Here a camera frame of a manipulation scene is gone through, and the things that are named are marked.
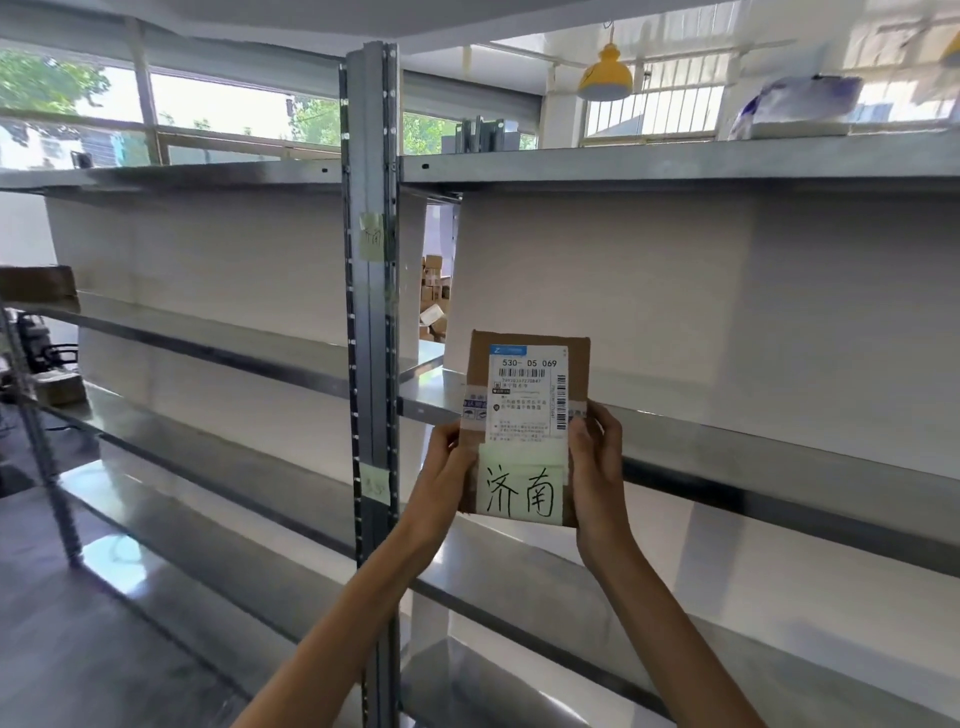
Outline person's right forearm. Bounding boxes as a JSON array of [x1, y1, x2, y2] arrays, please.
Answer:
[[579, 534, 753, 728]]

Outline grey metal shelving unit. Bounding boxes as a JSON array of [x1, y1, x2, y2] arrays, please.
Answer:
[[396, 133, 960, 728], [0, 159, 361, 728]]

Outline person's left hand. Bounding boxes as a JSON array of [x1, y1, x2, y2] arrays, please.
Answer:
[[405, 422, 482, 561]]

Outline grey metal brackets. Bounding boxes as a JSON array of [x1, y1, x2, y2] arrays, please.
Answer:
[[441, 115, 523, 156]]

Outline person's right hand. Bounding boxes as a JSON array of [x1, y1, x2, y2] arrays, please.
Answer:
[[566, 401, 637, 576]]

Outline wide window with frame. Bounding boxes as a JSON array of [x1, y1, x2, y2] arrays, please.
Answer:
[[0, 45, 541, 168]]

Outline yellow pendant lamp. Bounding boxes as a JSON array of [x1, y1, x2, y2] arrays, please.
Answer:
[[576, 22, 633, 103]]

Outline clear plastic wrapped package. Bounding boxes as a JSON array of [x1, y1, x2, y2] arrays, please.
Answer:
[[730, 74, 865, 141]]

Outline black chair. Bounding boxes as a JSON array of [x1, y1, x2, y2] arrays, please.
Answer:
[[13, 309, 79, 370]]

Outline barred window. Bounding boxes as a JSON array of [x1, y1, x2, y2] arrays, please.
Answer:
[[580, 51, 730, 145]]

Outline person's left forearm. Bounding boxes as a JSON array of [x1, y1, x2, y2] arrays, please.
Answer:
[[231, 525, 455, 728]]

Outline green handwritten sticky note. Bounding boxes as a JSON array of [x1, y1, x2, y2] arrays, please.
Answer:
[[477, 441, 570, 523]]

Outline small brown cardboard box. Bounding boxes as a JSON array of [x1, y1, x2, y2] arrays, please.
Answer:
[[36, 373, 88, 407]]

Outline grey metal shelf upright post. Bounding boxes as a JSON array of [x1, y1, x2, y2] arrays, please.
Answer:
[[339, 41, 403, 728]]

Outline pile of cardboard boxes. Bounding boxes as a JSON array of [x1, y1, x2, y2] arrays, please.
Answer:
[[417, 254, 454, 343]]

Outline brown cardboard parcel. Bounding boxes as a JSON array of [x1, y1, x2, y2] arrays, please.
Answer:
[[458, 329, 592, 529]]

